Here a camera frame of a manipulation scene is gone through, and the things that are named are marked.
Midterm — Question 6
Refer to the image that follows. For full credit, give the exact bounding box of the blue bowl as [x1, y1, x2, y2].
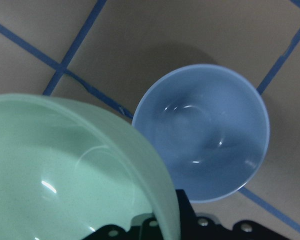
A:
[132, 64, 270, 204]

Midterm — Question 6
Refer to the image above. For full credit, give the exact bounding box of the green bowl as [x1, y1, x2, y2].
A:
[0, 94, 181, 240]

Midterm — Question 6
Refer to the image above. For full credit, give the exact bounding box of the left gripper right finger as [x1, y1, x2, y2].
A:
[176, 189, 287, 240]

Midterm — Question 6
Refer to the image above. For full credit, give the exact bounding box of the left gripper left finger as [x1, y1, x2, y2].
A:
[84, 213, 163, 240]

